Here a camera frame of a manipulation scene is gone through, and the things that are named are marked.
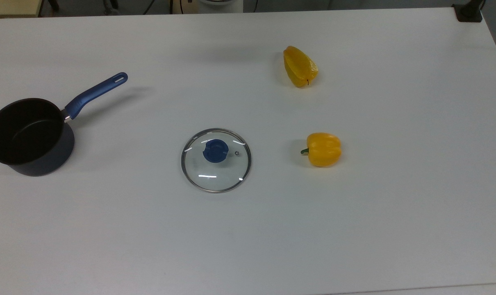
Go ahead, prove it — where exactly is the glass lid with blue knob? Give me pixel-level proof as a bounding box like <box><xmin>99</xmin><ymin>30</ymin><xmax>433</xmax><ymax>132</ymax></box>
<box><xmin>181</xmin><ymin>128</ymin><xmax>252</xmax><ymax>193</ymax></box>

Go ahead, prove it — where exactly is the round yellow bell pepper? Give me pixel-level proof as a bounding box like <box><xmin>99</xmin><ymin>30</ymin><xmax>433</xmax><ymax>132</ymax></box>
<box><xmin>300</xmin><ymin>132</ymin><xmax>342</xmax><ymax>167</ymax></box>

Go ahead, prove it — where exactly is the long yellow pepper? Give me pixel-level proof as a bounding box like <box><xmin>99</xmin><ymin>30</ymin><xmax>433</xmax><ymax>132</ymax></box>
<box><xmin>283</xmin><ymin>45</ymin><xmax>319</xmax><ymax>88</ymax></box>

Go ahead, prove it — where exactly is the dark blue saucepan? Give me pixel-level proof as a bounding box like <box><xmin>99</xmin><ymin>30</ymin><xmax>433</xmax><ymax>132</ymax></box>
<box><xmin>0</xmin><ymin>73</ymin><xmax>128</xmax><ymax>177</ymax></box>

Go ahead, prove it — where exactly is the light wooden board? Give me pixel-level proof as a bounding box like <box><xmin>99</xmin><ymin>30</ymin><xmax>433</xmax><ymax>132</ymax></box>
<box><xmin>0</xmin><ymin>0</ymin><xmax>42</xmax><ymax>18</ymax></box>

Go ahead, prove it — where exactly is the black clamp mount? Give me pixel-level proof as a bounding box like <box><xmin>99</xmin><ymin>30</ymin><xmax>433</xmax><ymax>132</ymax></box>
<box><xmin>453</xmin><ymin>0</ymin><xmax>486</xmax><ymax>23</ymax></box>

